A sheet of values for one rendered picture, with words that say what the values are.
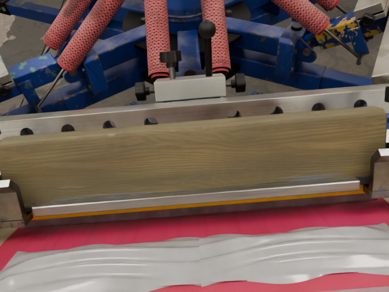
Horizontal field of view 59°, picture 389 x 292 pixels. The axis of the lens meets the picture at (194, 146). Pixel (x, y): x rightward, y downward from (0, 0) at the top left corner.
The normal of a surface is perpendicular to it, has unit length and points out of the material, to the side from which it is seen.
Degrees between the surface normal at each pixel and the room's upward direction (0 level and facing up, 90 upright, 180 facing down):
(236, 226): 32
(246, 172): 56
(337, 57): 0
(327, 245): 3
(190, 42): 0
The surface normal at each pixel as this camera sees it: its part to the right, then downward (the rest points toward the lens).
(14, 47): -0.07, -0.66
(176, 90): 0.01, 0.29
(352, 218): -0.08, -0.95
